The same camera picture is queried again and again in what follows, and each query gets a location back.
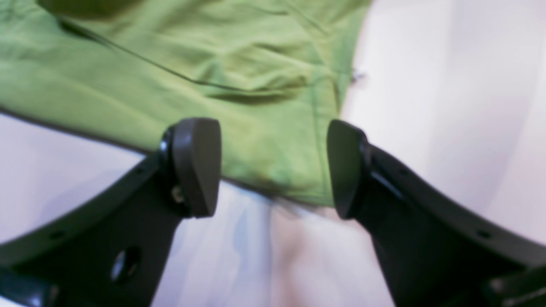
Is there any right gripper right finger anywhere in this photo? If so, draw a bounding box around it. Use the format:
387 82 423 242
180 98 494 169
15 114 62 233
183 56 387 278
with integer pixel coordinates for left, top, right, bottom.
326 120 546 307

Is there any green T-shirt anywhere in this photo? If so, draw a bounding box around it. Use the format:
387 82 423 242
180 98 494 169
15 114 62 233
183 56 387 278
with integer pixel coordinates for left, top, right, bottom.
1 0 371 206

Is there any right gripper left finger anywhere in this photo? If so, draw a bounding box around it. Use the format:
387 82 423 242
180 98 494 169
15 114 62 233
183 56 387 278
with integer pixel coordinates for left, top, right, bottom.
1 117 222 307

